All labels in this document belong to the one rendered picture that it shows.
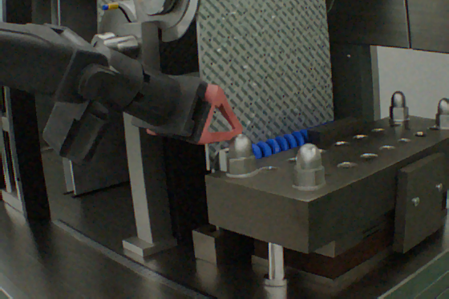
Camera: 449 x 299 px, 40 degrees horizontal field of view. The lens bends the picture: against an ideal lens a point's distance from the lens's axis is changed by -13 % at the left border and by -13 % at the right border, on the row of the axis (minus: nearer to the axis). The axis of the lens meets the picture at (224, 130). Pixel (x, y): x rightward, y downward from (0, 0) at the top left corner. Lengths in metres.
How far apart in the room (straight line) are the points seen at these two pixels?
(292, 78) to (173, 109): 0.22
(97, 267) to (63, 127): 0.24
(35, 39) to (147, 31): 0.28
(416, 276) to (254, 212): 0.23
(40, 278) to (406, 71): 3.20
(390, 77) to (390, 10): 2.91
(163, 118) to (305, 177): 0.17
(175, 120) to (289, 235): 0.18
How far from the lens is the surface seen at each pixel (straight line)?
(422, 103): 3.81
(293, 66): 0.94
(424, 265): 0.83
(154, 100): 0.75
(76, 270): 0.89
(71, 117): 0.72
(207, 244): 0.87
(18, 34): 0.61
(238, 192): 0.76
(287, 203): 0.71
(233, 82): 0.86
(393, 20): 1.02
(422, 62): 3.77
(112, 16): 0.99
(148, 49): 0.87
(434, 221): 0.90
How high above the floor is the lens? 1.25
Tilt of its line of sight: 13 degrees down
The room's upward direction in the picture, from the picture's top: 4 degrees counter-clockwise
